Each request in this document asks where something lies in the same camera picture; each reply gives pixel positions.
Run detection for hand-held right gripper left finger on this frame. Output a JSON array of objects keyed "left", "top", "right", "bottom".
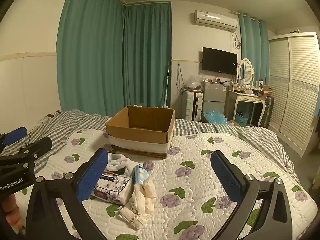
[{"left": 25, "top": 148, "right": 109, "bottom": 240}]

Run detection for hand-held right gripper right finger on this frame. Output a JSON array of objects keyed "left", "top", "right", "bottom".
[{"left": 210, "top": 150, "right": 294, "bottom": 240}]

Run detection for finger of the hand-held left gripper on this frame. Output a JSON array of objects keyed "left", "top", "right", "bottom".
[
  {"left": 0, "top": 127, "right": 28, "bottom": 146},
  {"left": 0, "top": 137, "right": 53, "bottom": 167}
]

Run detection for floral tissue packet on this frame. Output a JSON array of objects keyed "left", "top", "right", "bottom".
[{"left": 90, "top": 170, "right": 133, "bottom": 205}]

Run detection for white grey socks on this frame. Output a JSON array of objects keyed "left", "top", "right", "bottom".
[{"left": 107, "top": 153, "right": 137, "bottom": 177}]

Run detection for blue tissue pack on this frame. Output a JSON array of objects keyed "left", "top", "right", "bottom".
[{"left": 134, "top": 164, "right": 150, "bottom": 185}]

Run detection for cream cloth bundle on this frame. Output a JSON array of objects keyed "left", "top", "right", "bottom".
[{"left": 129, "top": 180, "right": 158, "bottom": 215}]

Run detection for brown cardboard box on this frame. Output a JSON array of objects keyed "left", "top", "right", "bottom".
[{"left": 105, "top": 106, "right": 175, "bottom": 159}]

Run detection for person's left hand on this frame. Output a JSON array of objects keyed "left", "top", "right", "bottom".
[{"left": 0, "top": 195, "right": 22, "bottom": 232}]

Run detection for grey checked bedsheet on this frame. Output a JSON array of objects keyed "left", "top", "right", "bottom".
[{"left": 0, "top": 109, "right": 304, "bottom": 188}]

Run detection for white floral quilt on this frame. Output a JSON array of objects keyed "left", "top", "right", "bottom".
[{"left": 15, "top": 129, "right": 316, "bottom": 240}]

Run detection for blue basket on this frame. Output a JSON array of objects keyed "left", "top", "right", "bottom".
[{"left": 235, "top": 111, "right": 250, "bottom": 125}]

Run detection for pile of blue plastic bags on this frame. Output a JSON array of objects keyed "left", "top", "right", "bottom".
[{"left": 204, "top": 109, "right": 228, "bottom": 125}]

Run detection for dark suitcase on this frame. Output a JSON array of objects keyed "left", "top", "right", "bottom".
[{"left": 259, "top": 96, "right": 275, "bottom": 128}]

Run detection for silver small fridge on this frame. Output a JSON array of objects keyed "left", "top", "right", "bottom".
[{"left": 201, "top": 81, "right": 229, "bottom": 120}]

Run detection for white dressing table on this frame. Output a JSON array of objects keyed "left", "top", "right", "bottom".
[{"left": 224, "top": 89, "right": 269, "bottom": 128}]

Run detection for white suitcase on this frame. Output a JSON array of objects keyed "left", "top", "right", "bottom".
[{"left": 181, "top": 90, "right": 203, "bottom": 122}]

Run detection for clutter of cosmetics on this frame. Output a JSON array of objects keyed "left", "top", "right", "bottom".
[{"left": 229, "top": 77, "right": 273, "bottom": 97}]

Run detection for clear plastic bag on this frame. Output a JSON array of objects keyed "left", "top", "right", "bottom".
[{"left": 186, "top": 74, "right": 204, "bottom": 90}]

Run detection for wide teal curtain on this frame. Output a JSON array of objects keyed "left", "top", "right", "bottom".
[{"left": 56, "top": 0, "right": 125, "bottom": 117}]

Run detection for white mop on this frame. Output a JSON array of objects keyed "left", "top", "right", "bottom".
[{"left": 162, "top": 60, "right": 172, "bottom": 109}]

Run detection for oval white mirror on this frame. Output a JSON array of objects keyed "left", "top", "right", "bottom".
[{"left": 237, "top": 57, "right": 253, "bottom": 85}]

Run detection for white louvred wardrobe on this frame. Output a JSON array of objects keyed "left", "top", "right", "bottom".
[{"left": 268, "top": 32, "right": 320, "bottom": 158}]

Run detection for teal corner curtain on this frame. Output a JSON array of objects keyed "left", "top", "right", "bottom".
[{"left": 122, "top": 2, "right": 172, "bottom": 109}]

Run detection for narrow teal curtain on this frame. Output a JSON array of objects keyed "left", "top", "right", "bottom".
[{"left": 237, "top": 12, "right": 270, "bottom": 85}]

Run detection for white air conditioner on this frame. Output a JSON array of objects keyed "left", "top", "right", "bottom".
[{"left": 192, "top": 9, "right": 239, "bottom": 32}]

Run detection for black hanging cable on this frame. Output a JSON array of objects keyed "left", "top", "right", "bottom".
[{"left": 175, "top": 64, "right": 187, "bottom": 92}]

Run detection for black wall television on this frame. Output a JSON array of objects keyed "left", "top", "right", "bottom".
[{"left": 201, "top": 47, "right": 238, "bottom": 75}]

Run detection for air conditioner cable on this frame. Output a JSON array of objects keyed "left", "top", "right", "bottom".
[{"left": 232, "top": 32, "right": 242, "bottom": 51}]

